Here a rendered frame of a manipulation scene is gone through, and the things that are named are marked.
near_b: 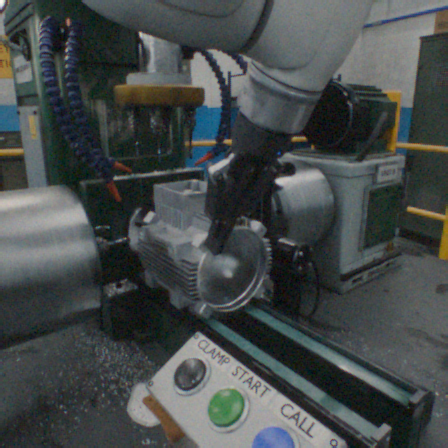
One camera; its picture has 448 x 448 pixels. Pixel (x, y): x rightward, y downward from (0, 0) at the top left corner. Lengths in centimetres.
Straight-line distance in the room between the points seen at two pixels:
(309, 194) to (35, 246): 60
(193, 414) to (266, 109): 31
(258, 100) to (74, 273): 37
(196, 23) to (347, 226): 78
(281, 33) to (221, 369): 31
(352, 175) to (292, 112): 59
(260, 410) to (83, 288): 39
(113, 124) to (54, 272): 48
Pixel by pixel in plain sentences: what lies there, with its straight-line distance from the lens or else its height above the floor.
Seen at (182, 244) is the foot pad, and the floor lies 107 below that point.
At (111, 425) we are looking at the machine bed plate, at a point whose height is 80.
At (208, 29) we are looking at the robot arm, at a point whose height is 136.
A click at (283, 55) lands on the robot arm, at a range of 40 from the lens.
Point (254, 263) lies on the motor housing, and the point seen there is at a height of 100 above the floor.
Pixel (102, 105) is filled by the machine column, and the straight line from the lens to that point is 97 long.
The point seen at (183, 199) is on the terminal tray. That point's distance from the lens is 68.
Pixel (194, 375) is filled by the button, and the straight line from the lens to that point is 35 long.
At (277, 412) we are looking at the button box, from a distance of 31.
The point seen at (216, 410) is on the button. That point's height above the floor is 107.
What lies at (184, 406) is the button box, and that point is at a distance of 35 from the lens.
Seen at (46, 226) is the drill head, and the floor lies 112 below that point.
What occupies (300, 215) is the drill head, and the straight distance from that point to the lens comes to 89.
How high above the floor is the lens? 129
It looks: 16 degrees down
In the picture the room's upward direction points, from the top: straight up
